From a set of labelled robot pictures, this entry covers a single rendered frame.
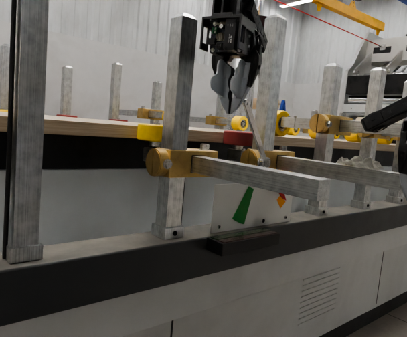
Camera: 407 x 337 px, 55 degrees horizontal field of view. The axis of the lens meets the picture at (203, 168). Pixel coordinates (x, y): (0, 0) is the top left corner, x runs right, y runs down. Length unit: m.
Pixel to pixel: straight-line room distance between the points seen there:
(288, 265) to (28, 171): 0.71
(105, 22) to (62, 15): 0.85
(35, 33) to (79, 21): 7.87
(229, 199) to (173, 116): 0.22
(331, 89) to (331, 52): 10.78
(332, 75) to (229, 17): 0.50
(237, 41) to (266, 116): 0.28
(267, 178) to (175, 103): 0.22
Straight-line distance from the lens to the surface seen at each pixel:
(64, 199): 0.86
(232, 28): 0.65
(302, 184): 0.56
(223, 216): 0.80
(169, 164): 0.68
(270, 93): 0.88
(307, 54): 12.32
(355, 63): 3.87
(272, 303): 1.43
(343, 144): 1.51
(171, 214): 0.72
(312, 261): 1.16
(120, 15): 8.83
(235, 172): 0.64
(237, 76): 0.67
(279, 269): 1.04
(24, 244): 0.62
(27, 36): 0.59
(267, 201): 0.90
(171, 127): 0.70
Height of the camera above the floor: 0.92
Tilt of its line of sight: 6 degrees down
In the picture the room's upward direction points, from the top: 5 degrees clockwise
